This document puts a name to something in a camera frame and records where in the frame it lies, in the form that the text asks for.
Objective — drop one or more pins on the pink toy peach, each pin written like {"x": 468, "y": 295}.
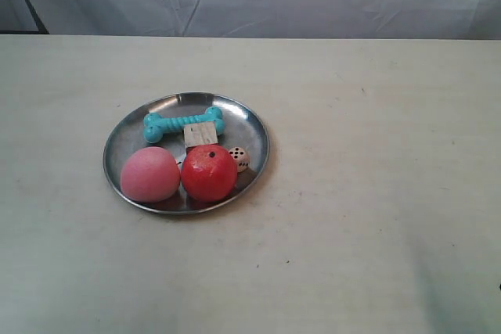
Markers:
{"x": 150, "y": 175}

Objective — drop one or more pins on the red toy apple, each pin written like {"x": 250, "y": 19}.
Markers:
{"x": 208, "y": 173}

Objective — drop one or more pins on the wooden die black dots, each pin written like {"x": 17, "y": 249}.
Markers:
{"x": 240, "y": 157}

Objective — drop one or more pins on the turquoise rubber bone toy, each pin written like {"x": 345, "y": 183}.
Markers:
{"x": 156, "y": 126}

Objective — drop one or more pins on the small wooden block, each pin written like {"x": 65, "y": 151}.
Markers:
{"x": 198, "y": 134}

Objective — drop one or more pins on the large round metal plate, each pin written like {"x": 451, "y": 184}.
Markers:
{"x": 243, "y": 127}

